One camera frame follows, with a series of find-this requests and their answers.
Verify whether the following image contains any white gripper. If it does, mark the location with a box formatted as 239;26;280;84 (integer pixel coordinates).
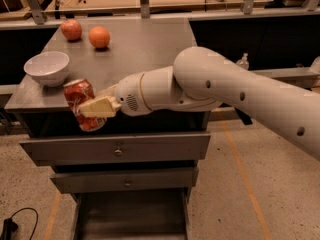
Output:
77;73;151;118

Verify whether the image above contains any grey top drawer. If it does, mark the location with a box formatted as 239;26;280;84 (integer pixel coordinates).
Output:
20;132;210;166

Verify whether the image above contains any open grey bottom drawer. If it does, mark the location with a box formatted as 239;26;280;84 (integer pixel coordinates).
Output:
71;189;191;240

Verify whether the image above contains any orange fruit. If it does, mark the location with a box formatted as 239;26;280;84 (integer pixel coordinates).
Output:
89;26;110;49

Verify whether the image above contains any hand sanitizer bottle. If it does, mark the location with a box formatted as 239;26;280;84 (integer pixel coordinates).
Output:
236;53;249;70

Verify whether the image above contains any red apple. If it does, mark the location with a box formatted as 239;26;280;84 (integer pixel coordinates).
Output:
61;19;82;41

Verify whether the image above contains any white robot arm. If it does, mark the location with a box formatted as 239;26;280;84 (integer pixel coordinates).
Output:
77;47;320;159

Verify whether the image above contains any white bowl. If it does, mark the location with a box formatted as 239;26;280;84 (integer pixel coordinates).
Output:
24;51;70;87

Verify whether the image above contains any black cable with plug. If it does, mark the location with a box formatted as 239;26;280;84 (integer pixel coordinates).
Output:
0;207;40;240

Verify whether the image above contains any red coke can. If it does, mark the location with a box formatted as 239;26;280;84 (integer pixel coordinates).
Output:
64;79;105;132

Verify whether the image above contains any grey middle drawer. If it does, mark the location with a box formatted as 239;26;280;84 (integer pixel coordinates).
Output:
51;167;199;194

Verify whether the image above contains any grey drawer cabinet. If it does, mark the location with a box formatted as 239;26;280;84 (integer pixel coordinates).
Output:
6;18;209;240

